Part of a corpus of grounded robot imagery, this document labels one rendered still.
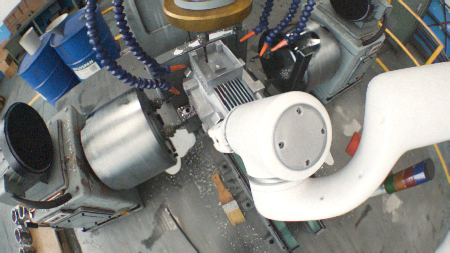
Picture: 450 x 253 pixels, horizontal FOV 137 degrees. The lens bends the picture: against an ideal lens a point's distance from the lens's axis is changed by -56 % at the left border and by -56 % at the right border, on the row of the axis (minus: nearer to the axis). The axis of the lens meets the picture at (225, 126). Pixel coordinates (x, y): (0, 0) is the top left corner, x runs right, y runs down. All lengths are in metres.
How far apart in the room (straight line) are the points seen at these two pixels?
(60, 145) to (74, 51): 1.40
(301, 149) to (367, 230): 0.78
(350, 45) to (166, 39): 0.60
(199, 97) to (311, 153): 0.41
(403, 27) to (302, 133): 3.35
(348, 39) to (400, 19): 2.79
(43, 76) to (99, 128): 1.81
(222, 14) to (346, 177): 0.30
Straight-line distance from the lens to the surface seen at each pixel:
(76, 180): 0.51
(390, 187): 0.66
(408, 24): 3.44
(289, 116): 0.17
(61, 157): 0.56
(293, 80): 0.48
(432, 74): 0.23
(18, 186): 0.56
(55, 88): 2.36
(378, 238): 0.99
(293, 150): 0.18
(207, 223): 0.73
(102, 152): 0.49
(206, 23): 0.35
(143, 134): 0.45
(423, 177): 0.58
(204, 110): 0.52
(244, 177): 0.60
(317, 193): 0.23
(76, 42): 1.85
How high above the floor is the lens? 1.52
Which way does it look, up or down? 65 degrees down
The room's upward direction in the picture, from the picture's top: 5 degrees counter-clockwise
